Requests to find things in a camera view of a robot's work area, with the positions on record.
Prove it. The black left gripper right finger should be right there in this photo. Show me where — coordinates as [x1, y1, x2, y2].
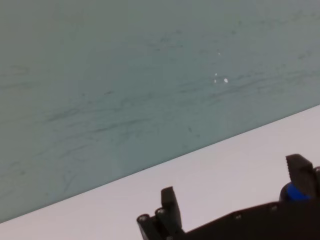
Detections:
[285, 154, 320, 200]

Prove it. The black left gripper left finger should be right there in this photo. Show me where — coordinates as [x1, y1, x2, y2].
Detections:
[159, 186, 185, 233]

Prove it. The blue button black base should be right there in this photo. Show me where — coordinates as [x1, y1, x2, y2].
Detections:
[279, 182, 312, 202]

